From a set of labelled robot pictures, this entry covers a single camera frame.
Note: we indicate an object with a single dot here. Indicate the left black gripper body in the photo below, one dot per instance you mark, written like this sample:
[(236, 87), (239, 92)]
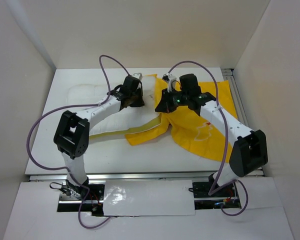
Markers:
[(136, 100)]

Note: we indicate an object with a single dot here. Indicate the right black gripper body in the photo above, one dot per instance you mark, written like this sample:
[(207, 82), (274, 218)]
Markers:
[(173, 99)]

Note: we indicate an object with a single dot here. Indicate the yellow pikachu pillowcase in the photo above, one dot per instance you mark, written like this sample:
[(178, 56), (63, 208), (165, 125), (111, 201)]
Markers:
[(188, 130)]

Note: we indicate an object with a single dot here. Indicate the white pillow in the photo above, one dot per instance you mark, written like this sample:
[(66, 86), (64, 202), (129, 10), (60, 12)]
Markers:
[(129, 120)]

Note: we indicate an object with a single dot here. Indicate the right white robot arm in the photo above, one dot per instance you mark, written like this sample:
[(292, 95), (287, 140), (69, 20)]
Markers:
[(249, 147)]

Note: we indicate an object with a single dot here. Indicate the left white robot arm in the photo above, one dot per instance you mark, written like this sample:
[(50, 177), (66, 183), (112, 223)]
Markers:
[(72, 133)]

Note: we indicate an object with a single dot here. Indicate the white cover plate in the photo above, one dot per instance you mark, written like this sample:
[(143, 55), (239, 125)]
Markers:
[(145, 198)]

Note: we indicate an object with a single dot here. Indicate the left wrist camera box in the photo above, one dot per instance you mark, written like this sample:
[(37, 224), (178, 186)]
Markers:
[(138, 76)]

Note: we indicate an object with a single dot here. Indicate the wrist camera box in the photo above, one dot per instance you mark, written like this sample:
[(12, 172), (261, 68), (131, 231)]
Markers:
[(170, 80), (138, 76)]

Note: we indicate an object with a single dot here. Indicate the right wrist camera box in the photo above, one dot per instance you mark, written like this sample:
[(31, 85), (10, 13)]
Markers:
[(170, 80)]

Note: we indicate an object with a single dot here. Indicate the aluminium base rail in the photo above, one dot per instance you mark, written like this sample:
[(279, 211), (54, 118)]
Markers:
[(110, 157)]

